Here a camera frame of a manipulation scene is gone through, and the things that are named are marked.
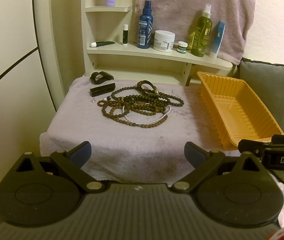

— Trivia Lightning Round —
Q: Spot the orange plastic tray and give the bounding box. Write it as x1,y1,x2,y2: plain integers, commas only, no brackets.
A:
197,72,284,151

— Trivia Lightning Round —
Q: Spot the brown wooden bead necklace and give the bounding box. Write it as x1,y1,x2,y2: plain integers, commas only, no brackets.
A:
97,94,172,129

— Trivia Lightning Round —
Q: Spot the black wristwatch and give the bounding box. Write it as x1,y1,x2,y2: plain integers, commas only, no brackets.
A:
90,71,114,85

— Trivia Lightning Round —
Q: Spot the grey cushion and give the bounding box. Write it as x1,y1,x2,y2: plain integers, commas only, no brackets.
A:
236,57,284,188

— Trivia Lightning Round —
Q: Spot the black rectangular box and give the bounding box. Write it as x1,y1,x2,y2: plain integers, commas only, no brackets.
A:
90,83,116,97

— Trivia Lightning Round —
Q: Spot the green olive spray bottle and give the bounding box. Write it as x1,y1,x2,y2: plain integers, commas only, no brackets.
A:
191,4,212,57

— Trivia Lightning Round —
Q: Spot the small green-label jar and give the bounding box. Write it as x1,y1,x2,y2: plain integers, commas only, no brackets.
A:
177,41,188,54

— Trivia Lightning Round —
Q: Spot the blue white cream tube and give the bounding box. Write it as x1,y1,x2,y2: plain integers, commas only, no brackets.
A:
209,21,226,59

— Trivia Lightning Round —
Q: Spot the white cream jar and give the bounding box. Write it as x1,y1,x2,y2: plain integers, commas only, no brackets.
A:
153,30,175,53

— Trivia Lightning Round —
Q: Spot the dark green tube white cap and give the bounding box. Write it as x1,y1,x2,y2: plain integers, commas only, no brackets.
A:
90,41,115,48

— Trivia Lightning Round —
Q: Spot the blue spray bottle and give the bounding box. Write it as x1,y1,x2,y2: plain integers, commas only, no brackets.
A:
137,1,153,49

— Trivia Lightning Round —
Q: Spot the lavender hanging towel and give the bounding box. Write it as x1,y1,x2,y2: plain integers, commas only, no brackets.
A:
134,0,256,64

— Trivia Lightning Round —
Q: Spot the cream wooden shelf unit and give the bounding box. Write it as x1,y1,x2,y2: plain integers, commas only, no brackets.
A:
33,0,232,107

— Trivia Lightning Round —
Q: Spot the black white lip balm stick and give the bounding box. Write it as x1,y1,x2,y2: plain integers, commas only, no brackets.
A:
122,24,129,46

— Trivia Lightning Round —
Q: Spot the black wall cable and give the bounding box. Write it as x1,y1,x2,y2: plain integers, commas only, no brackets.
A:
0,47,39,99

